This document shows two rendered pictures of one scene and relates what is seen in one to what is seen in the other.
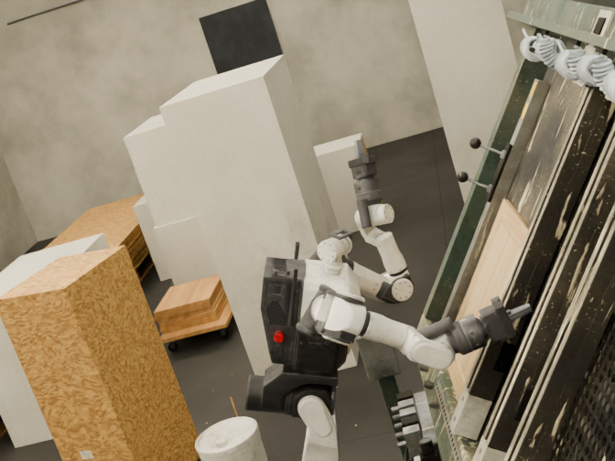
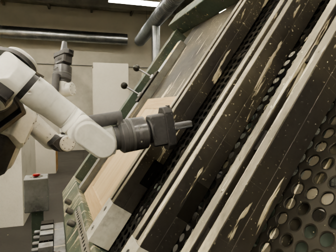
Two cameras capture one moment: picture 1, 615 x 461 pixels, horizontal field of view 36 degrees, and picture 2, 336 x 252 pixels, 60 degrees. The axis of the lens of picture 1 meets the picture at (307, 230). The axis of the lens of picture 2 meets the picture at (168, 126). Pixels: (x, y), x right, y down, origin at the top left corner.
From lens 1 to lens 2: 1.78 m
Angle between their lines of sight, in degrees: 29
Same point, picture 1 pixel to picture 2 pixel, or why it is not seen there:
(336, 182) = (40, 151)
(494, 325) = (160, 128)
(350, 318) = (13, 70)
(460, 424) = (98, 232)
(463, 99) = not seen: hidden behind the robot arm
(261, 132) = not seen: hidden behind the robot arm
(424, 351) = (88, 131)
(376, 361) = (33, 199)
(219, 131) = not seen: outside the picture
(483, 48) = (117, 105)
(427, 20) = (98, 88)
